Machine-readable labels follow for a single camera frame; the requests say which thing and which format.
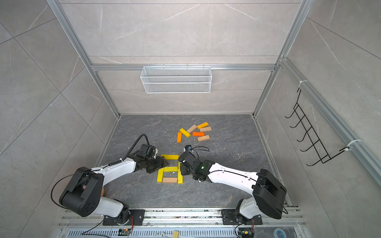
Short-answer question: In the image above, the lime yellow block long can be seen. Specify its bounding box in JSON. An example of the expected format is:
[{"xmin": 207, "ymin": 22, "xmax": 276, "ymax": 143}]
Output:
[{"xmin": 162, "ymin": 167, "xmax": 178, "ymax": 173}]

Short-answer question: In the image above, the light wooden block front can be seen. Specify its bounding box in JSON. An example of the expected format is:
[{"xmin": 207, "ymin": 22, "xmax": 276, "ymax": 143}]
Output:
[{"xmin": 197, "ymin": 135, "xmax": 210, "ymax": 142}]

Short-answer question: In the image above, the orange block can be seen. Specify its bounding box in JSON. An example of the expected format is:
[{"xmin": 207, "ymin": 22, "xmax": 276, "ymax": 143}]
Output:
[
  {"xmin": 177, "ymin": 132, "xmax": 182, "ymax": 143},
  {"xmin": 192, "ymin": 132, "xmax": 205, "ymax": 137}
]

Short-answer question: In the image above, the yellow block angled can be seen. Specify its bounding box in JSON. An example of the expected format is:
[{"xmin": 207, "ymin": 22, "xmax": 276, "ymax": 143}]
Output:
[{"xmin": 179, "ymin": 128, "xmax": 191, "ymax": 138}]

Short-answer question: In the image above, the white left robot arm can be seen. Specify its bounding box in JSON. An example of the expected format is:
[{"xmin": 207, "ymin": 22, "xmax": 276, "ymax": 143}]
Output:
[{"xmin": 59, "ymin": 144, "xmax": 168, "ymax": 223}]

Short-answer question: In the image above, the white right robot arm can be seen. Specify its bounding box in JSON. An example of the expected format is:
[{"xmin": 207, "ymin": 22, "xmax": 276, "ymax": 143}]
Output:
[{"xmin": 178, "ymin": 151, "xmax": 288, "ymax": 225}]

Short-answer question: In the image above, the tan wooden block angled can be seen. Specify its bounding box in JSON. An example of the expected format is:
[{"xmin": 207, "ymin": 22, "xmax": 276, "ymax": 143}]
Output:
[{"xmin": 187, "ymin": 125, "xmax": 197, "ymax": 133}]

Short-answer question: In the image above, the amber yellow block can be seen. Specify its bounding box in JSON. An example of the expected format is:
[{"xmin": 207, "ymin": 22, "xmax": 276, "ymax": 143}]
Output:
[{"xmin": 197, "ymin": 122, "xmax": 209, "ymax": 129}]

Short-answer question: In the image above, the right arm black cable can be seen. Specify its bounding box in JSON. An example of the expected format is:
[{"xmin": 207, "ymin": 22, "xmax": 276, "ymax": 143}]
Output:
[{"xmin": 191, "ymin": 145, "xmax": 210, "ymax": 160}]

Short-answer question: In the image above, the white wire mesh basket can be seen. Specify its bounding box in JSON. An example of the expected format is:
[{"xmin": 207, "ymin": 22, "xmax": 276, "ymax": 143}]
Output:
[{"xmin": 140, "ymin": 66, "xmax": 212, "ymax": 94}]

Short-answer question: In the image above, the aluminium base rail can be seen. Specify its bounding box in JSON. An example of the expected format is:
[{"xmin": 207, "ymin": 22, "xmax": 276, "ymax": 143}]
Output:
[{"xmin": 54, "ymin": 207, "xmax": 311, "ymax": 238}]

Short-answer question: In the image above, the black wire hook rack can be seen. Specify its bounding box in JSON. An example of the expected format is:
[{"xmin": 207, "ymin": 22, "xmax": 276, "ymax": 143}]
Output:
[{"xmin": 285, "ymin": 88, "xmax": 350, "ymax": 167}]

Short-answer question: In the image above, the aluminium frame post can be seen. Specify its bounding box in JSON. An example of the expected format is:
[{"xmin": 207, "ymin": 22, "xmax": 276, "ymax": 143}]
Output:
[{"xmin": 47, "ymin": 0, "xmax": 121, "ymax": 119}]

